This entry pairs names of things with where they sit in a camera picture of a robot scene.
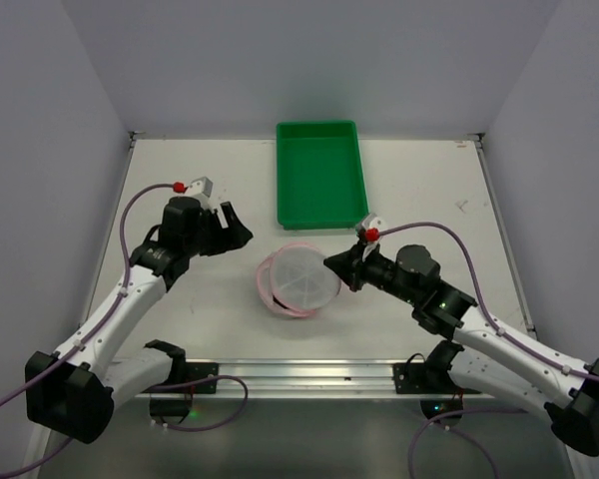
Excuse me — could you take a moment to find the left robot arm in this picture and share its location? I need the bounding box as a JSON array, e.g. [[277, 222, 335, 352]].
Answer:
[[25, 196, 253, 444]]

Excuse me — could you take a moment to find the green plastic tray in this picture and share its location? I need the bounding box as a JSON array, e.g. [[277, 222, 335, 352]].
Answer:
[[276, 120, 368, 231]]

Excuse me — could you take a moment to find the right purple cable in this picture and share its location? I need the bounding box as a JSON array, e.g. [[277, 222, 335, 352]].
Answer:
[[378, 222, 599, 479]]

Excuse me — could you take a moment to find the aluminium front rail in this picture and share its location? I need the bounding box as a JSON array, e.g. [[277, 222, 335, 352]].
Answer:
[[129, 358, 485, 400]]

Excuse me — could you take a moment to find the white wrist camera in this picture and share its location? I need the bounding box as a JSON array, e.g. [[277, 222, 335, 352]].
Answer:
[[354, 213, 384, 261], [172, 177, 214, 202]]

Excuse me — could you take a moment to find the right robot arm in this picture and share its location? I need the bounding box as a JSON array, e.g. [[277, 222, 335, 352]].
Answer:
[[323, 243, 599, 457]]

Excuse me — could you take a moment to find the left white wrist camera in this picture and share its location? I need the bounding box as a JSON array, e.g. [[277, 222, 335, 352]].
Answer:
[[172, 177, 214, 202]]

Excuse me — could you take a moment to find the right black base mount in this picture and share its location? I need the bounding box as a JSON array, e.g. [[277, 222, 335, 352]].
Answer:
[[391, 353, 466, 424]]

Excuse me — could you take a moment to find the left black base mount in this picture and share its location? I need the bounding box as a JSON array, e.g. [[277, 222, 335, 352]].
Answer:
[[148, 362, 220, 424]]

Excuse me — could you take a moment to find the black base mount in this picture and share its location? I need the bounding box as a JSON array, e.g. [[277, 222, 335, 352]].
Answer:
[[391, 353, 466, 424], [148, 362, 220, 424]]

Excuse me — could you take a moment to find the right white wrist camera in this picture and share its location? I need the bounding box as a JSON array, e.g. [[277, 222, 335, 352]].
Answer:
[[354, 213, 384, 261]]

